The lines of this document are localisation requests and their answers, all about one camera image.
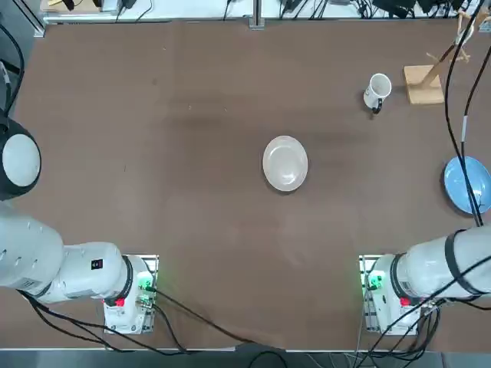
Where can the blue plate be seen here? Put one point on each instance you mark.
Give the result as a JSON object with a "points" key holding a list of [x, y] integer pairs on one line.
{"points": [[456, 180]]}

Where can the white plate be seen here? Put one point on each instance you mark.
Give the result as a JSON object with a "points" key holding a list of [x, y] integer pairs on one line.
{"points": [[285, 163]]}

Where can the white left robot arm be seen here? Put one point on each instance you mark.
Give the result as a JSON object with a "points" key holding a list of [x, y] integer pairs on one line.
{"points": [[76, 268]]}

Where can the metal camera post bracket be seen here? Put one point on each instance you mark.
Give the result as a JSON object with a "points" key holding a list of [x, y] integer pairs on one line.
{"points": [[257, 21]]}

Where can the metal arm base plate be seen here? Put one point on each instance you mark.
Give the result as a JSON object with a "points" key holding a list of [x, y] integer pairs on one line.
{"points": [[370, 322], [147, 322]]}

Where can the wooden peg rack stand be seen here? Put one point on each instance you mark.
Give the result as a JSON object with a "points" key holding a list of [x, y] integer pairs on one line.
{"points": [[422, 92]]}

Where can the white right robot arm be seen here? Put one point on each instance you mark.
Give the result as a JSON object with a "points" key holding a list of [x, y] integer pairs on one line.
{"points": [[422, 268]]}

